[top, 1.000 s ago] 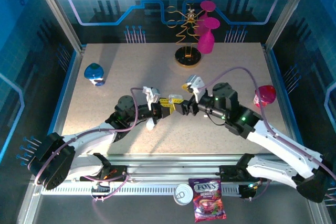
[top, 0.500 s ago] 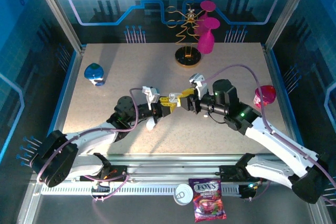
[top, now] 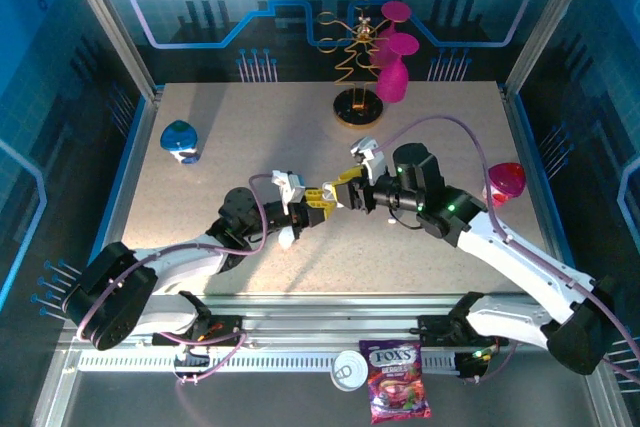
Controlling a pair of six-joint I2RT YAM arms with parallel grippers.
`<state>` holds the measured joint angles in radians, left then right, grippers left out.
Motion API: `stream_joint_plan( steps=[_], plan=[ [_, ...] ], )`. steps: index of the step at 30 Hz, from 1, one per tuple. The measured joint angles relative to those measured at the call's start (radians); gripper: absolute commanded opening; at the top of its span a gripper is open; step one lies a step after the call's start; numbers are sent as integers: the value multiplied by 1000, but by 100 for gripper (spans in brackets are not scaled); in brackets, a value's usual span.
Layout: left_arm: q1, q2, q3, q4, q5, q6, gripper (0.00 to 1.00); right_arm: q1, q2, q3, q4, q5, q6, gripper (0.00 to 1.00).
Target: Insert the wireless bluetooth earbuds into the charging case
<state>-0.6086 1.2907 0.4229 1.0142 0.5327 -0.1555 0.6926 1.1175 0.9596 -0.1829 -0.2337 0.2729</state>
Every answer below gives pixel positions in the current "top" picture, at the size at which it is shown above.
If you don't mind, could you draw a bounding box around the pink plastic cup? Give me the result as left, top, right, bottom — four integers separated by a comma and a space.
482, 161, 528, 209

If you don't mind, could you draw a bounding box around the opaque pink wine glass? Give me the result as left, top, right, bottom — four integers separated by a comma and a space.
375, 32, 421, 105

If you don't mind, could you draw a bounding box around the blue and white cup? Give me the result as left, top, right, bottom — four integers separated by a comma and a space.
159, 119, 202, 166

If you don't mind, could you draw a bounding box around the white can lid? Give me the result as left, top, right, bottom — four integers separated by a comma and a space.
331, 349, 371, 393

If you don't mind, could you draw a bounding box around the purple Fox's candy bag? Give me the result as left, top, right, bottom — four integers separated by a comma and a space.
358, 339, 433, 425

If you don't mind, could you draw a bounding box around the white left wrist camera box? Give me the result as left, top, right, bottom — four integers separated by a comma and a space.
269, 169, 307, 216

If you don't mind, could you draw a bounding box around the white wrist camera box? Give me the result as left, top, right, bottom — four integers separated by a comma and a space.
269, 169, 307, 216
349, 136, 387, 186

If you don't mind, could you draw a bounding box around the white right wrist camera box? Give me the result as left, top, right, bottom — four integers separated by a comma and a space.
349, 136, 387, 186

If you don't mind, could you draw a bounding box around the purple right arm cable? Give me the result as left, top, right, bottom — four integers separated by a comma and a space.
379, 113, 640, 384

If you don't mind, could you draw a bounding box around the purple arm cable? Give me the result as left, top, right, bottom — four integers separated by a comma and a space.
74, 172, 275, 386
379, 113, 640, 384

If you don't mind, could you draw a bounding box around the gold wire glass rack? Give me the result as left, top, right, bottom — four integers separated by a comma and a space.
315, 0, 396, 129

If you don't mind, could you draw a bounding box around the aluminium mounting rail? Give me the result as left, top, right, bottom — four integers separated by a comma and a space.
58, 293, 604, 349

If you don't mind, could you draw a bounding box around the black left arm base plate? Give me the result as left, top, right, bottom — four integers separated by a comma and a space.
148, 313, 247, 348

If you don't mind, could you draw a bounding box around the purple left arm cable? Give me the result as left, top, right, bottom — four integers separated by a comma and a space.
74, 172, 275, 386

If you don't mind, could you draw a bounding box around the white slotted cable duct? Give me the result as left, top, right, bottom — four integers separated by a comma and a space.
77, 350, 462, 374

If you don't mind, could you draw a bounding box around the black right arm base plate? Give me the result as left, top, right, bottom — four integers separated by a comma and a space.
416, 313, 510, 348

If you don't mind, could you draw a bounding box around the aluminium frame post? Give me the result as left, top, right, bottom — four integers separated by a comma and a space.
501, 0, 603, 98
55, 0, 164, 101

